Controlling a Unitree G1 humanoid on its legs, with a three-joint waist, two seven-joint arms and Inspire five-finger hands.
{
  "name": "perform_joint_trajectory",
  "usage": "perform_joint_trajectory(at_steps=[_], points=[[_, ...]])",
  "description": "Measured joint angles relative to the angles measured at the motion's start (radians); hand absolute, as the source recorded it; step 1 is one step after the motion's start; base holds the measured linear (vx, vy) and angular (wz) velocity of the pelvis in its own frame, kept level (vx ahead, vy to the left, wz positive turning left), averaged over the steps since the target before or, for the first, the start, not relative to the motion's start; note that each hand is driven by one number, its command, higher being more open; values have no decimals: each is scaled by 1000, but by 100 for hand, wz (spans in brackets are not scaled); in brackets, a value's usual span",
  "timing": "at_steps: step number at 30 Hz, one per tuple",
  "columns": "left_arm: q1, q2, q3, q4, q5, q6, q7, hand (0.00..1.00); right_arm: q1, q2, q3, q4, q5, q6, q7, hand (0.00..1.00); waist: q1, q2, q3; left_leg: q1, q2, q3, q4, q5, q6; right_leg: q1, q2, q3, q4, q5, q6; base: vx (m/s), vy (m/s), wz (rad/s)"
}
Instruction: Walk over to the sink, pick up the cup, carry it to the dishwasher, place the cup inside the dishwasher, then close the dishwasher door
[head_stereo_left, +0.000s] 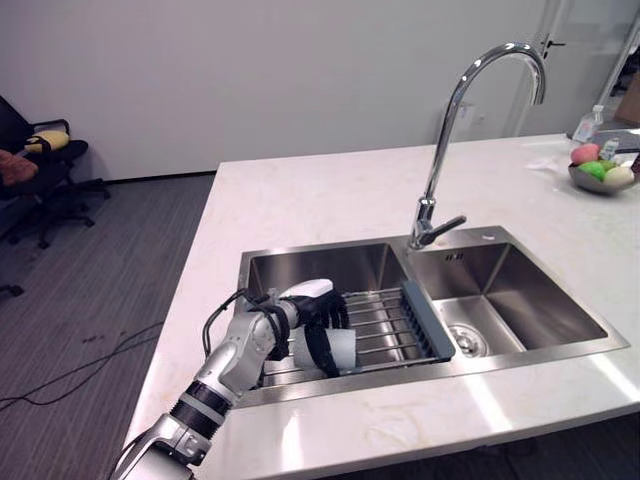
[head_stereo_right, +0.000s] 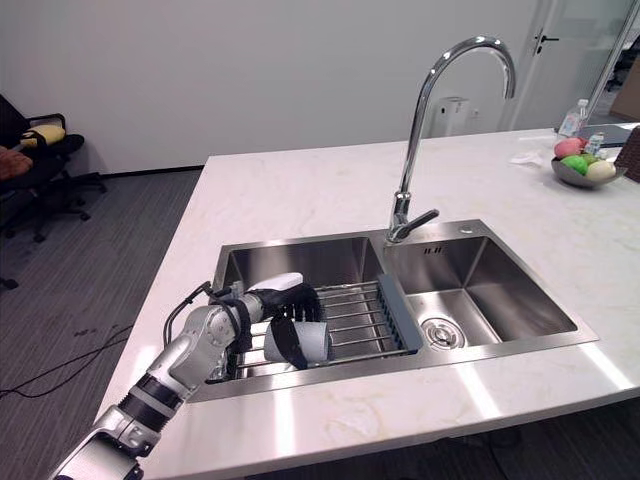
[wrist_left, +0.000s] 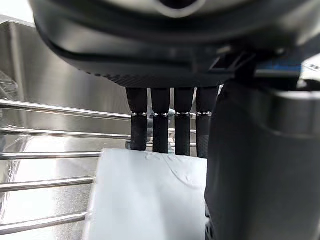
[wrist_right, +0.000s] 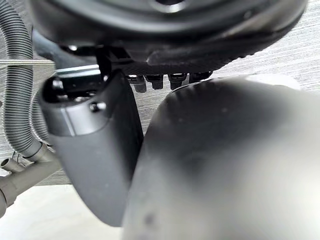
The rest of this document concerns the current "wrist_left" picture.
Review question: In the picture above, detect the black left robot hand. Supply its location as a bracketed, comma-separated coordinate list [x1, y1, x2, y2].
[27, 0, 320, 240]

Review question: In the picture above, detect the clear plastic wrap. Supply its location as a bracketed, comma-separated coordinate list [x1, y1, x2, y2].
[0, 69, 20, 101]

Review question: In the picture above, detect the stainless steel sink basin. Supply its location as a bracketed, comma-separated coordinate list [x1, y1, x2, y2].
[0, 21, 222, 240]

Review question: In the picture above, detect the blue and white package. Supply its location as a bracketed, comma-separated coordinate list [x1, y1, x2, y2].
[256, 53, 320, 85]

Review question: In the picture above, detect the steel wire sink rack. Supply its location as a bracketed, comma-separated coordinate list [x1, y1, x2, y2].
[0, 98, 201, 236]

